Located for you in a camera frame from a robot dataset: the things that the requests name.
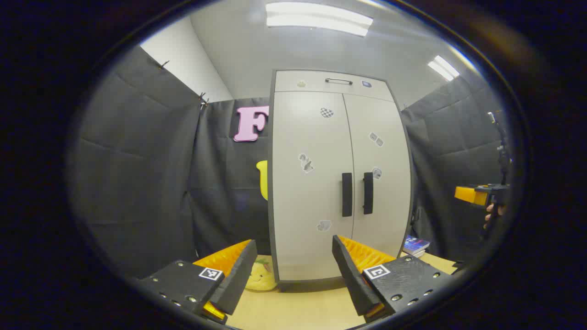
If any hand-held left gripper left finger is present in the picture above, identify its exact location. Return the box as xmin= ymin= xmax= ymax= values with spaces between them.
xmin=137 ymin=238 xmax=259 ymax=326

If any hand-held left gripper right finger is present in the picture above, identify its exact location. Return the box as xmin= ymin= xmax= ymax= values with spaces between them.
xmin=332 ymin=235 xmax=456 ymax=324

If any white double-door shoe cabinet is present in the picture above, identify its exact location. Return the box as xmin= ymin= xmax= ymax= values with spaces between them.
xmin=267 ymin=69 xmax=415 ymax=292

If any white cabinet drawer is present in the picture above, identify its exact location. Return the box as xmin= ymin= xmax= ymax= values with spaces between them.
xmin=274 ymin=70 xmax=395 ymax=102

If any yellow plush toy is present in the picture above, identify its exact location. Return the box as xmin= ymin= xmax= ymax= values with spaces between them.
xmin=244 ymin=258 xmax=278 ymax=292

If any blue book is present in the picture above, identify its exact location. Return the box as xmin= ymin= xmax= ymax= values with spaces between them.
xmin=404 ymin=235 xmax=431 ymax=253

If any small ceiling light panel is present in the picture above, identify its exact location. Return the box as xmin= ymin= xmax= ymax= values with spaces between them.
xmin=427 ymin=55 xmax=460 ymax=82

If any black backdrop cloth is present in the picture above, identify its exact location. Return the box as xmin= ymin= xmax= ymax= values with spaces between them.
xmin=69 ymin=45 xmax=512 ymax=280

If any large ceiling light panel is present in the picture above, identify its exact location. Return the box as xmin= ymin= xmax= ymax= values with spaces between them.
xmin=265 ymin=2 xmax=374 ymax=37

